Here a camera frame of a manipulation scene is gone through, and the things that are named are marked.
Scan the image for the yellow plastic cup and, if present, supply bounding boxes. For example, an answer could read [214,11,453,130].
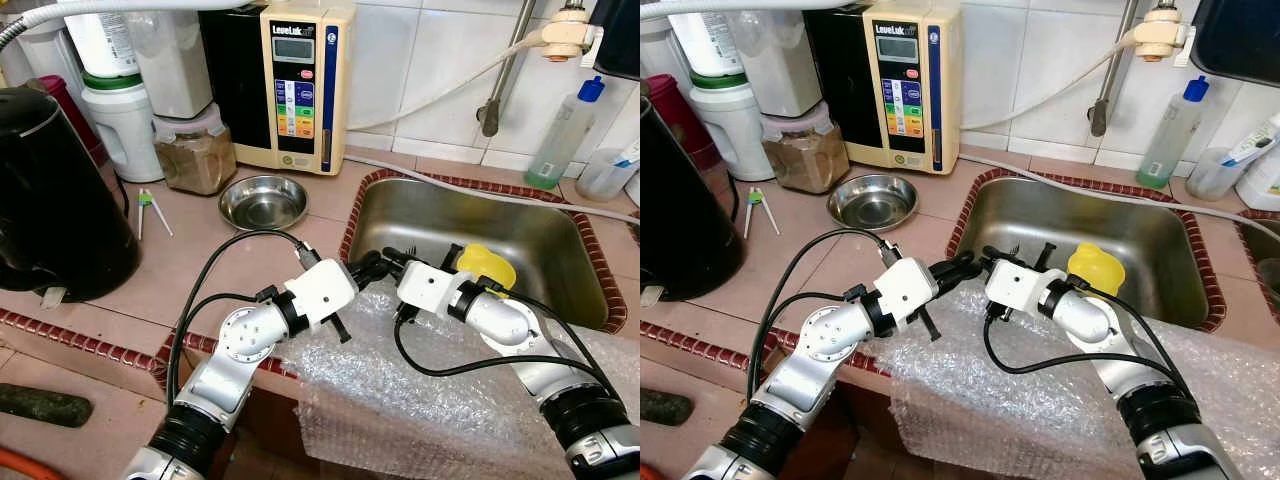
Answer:
[1067,242,1126,299]
[455,243,518,299]

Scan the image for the stainless steel sink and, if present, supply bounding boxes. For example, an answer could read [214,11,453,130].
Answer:
[350,178,613,331]
[955,178,1216,326]

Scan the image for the clear bubble wrap sheet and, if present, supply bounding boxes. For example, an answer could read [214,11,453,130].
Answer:
[880,280,1280,480]
[275,280,641,480]

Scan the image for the brown wooden sink cabinet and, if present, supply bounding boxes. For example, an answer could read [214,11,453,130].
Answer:
[225,395,301,480]
[800,400,901,480]

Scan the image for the metal faucet pipe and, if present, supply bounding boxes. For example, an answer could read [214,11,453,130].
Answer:
[478,0,541,138]
[1088,0,1146,138]

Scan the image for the green dish soap bottle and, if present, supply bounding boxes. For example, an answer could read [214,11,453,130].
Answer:
[524,77,607,191]
[1135,77,1211,191]

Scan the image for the clear plastic cup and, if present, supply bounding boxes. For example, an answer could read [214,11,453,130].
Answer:
[1185,148,1246,201]
[578,148,639,203]

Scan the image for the cream water ionizer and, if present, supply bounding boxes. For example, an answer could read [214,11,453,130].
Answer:
[845,0,964,176]
[232,0,358,177]

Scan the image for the jar of brown powder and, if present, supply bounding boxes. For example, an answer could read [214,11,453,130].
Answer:
[762,105,851,195]
[152,105,239,197]

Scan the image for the white chopsticks with green clip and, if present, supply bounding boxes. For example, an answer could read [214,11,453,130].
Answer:
[137,188,174,241]
[745,188,781,239]

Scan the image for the small steel side sink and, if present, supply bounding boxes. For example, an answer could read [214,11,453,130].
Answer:
[1240,215,1280,301]

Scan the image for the white detergent jug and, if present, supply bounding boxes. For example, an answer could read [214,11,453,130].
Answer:
[1235,140,1280,211]

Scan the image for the black electric kettle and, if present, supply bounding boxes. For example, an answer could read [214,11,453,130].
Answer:
[0,85,141,304]
[640,95,739,301]

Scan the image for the cream faucet diverter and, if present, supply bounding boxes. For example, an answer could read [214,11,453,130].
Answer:
[1135,8,1199,63]
[540,8,606,63]

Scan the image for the white plastic jug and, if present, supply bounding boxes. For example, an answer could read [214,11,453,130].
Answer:
[80,72,166,184]
[690,72,776,181]

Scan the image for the dark green cylinder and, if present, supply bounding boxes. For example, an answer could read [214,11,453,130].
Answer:
[0,383,94,429]
[640,388,693,427]

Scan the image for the dark red plastic container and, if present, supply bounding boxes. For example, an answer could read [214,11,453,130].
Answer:
[645,73,719,171]
[25,75,109,169]

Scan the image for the black hanging tray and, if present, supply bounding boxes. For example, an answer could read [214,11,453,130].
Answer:
[1190,0,1280,89]
[590,0,641,81]

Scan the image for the translucent white container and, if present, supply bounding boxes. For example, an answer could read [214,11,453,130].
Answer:
[735,10,823,119]
[125,10,214,121]

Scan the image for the white labelled bottle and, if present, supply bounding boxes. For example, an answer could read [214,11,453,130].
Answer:
[668,12,749,79]
[62,12,141,79]

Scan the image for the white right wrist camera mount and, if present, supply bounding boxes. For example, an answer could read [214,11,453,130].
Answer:
[985,260,1063,316]
[397,262,473,321]

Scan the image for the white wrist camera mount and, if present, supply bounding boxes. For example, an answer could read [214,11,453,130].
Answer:
[397,262,473,321]
[985,260,1063,316]
[873,258,941,331]
[285,258,359,333]

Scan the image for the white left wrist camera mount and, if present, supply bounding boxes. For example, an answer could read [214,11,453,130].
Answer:
[285,258,359,333]
[873,258,941,331]

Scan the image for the grey hose along counter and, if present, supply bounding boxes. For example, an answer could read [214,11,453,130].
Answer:
[958,152,1280,216]
[345,152,641,223]

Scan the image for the white hose on wall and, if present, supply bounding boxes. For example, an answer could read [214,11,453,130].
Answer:
[345,35,551,133]
[960,35,1141,131]

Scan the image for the orange gas hose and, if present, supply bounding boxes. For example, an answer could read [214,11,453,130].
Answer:
[0,447,56,480]

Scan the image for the flexible metal spout hose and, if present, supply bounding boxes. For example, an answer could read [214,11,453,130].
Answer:
[0,0,251,53]
[640,0,861,23]

